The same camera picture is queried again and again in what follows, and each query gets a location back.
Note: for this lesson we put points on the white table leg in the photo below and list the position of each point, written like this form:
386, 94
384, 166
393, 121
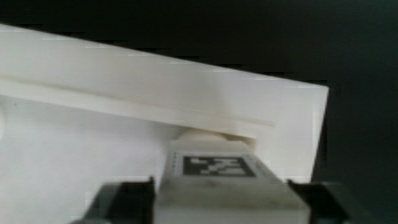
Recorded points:
219, 187

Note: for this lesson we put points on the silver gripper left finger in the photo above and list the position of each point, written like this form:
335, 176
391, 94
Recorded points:
123, 204

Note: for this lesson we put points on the white square tabletop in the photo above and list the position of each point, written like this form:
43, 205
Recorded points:
100, 102

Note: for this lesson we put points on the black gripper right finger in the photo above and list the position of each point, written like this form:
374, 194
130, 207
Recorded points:
336, 209

